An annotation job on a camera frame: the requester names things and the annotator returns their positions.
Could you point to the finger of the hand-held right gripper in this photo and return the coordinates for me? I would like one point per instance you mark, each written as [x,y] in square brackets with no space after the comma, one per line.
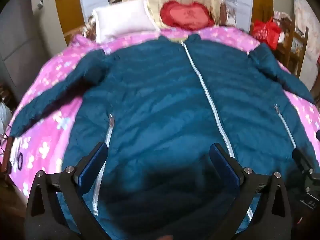
[301,158]

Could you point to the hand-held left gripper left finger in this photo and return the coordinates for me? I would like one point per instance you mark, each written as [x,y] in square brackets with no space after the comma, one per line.
[91,165]

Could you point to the white pillow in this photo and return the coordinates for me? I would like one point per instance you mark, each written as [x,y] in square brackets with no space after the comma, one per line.
[120,20]

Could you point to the grey wardrobe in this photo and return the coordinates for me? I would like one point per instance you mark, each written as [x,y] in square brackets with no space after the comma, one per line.
[20,35]

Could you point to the red heart-shaped pillow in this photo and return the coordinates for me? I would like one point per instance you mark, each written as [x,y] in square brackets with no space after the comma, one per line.
[187,15]

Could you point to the wooden headboard with white panels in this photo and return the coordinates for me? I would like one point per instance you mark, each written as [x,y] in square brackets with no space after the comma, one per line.
[67,5]

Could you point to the pink floral blanket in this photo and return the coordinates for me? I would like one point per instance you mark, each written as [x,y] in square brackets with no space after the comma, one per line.
[50,120]

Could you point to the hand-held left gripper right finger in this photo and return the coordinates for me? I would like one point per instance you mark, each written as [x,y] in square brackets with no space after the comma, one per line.
[225,165]

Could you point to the white plastic bag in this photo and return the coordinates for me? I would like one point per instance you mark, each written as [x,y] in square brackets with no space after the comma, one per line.
[5,116]

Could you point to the wooden chair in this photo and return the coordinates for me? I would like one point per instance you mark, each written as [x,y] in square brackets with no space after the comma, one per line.
[297,45]

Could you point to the red printed shopping bag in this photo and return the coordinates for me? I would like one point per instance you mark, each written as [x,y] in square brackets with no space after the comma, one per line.
[266,31]

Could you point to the teal puffer jacket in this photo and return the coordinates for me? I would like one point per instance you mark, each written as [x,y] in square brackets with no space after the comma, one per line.
[162,92]

